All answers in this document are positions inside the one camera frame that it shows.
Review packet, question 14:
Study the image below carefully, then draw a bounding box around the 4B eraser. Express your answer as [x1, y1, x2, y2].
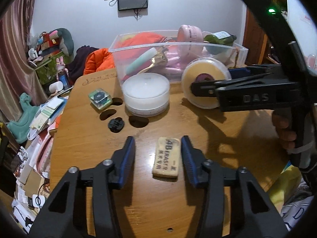
[152, 137, 181, 179]

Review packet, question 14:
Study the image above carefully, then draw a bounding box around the small green card box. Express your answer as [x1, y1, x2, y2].
[88, 88, 112, 111]

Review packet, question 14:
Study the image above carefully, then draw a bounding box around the green spray bottle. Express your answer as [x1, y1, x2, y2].
[204, 31, 236, 55]

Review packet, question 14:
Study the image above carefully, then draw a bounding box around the white cotton pad container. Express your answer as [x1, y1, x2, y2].
[121, 73, 170, 117]

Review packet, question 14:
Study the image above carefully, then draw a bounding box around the cream pads jar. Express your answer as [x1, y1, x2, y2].
[181, 58, 232, 109]

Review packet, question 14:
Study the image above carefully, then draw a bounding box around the pink cord bundle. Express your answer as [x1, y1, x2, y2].
[158, 49, 189, 76]

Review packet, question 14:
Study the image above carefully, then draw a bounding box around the teal soft case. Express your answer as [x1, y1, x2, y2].
[125, 47, 157, 75]

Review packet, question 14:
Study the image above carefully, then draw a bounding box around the person right hand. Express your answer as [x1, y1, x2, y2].
[272, 111, 297, 149]

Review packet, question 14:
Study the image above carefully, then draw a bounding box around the black round cap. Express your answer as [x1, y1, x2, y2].
[108, 117, 125, 133]

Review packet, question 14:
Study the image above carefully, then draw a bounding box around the wooden wardrobe shelf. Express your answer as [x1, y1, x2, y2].
[243, 0, 287, 66]

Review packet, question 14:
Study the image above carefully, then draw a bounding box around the stack of books papers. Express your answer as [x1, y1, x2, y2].
[11, 97, 68, 219]

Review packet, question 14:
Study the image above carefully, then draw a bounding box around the teal dinosaur plush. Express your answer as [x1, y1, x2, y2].
[7, 92, 39, 144]

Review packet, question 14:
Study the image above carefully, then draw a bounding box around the white mug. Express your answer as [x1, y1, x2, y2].
[49, 81, 64, 94]

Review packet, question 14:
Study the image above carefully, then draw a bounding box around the pink bunny figure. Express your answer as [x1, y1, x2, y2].
[56, 57, 71, 90]

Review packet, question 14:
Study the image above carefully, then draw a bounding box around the dark purple clothing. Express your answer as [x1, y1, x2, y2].
[66, 46, 98, 84]

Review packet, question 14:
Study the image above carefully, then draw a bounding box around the orange puffer jacket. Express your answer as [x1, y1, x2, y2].
[83, 32, 166, 75]

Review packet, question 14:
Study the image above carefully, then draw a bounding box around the clear plastic storage bin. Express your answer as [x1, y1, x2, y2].
[109, 30, 249, 84]

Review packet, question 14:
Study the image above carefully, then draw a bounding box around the pink striped curtain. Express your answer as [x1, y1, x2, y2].
[1, 0, 47, 122]

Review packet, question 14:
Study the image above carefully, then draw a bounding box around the stuffed toys pile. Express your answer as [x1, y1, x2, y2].
[27, 28, 74, 64]

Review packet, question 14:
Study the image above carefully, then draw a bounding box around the small black wall monitor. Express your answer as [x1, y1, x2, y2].
[118, 0, 148, 11]

